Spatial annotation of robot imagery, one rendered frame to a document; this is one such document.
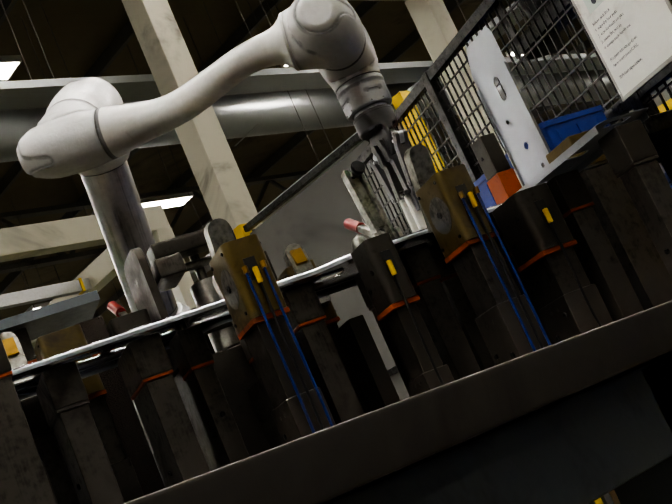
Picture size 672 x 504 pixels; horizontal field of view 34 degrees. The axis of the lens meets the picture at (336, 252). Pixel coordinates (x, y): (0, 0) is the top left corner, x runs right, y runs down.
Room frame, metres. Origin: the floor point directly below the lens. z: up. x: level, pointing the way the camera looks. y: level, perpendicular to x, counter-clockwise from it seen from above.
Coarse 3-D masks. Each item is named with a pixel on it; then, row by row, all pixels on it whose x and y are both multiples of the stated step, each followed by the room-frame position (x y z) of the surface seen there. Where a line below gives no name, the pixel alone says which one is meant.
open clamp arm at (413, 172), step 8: (408, 152) 1.66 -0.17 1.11; (416, 152) 1.66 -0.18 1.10; (424, 152) 1.67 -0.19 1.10; (408, 160) 1.67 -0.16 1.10; (416, 160) 1.66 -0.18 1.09; (424, 160) 1.67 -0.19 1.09; (408, 168) 1.68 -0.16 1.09; (416, 168) 1.67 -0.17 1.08; (424, 168) 1.67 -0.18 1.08; (432, 168) 1.68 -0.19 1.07; (416, 176) 1.67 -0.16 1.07; (424, 176) 1.67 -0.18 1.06; (416, 184) 1.68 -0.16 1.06; (424, 216) 1.69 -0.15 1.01
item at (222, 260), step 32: (224, 256) 1.48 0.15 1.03; (256, 256) 1.49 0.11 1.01; (224, 288) 1.52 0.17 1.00; (256, 288) 1.48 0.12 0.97; (256, 320) 1.48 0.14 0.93; (288, 320) 1.49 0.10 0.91; (256, 352) 1.52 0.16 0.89; (288, 352) 1.50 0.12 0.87; (288, 384) 1.49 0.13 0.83; (288, 416) 1.49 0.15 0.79; (320, 416) 1.49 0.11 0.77
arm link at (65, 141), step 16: (48, 112) 1.94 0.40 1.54; (64, 112) 1.91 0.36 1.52; (80, 112) 1.90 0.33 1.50; (32, 128) 1.91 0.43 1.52; (48, 128) 1.89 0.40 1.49; (64, 128) 1.88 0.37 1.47; (80, 128) 1.87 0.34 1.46; (32, 144) 1.89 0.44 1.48; (48, 144) 1.88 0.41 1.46; (64, 144) 1.88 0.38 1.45; (80, 144) 1.88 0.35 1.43; (96, 144) 1.88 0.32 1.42; (32, 160) 1.91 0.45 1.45; (48, 160) 1.90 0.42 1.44; (64, 160) 1.90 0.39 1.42; (80, 160) 1.90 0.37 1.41; (96, 160) 1.91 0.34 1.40; (48, 176) 1.94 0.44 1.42; (64, 176) 1.94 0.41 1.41
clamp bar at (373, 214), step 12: (360, 168) 1.97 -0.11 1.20; (348, 180) 1.98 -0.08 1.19; (360, 180) 2.00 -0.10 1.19; (360, 192) 2.00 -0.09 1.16; (372, 192) 1.99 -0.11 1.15; (360, 204) 1.98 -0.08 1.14; (372, 204) 2.00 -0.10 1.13; (372, 216) 1.99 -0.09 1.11; (384, 216) 1.98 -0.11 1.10; (372, 228) 1.98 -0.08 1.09; (384, 228) 2.00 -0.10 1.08
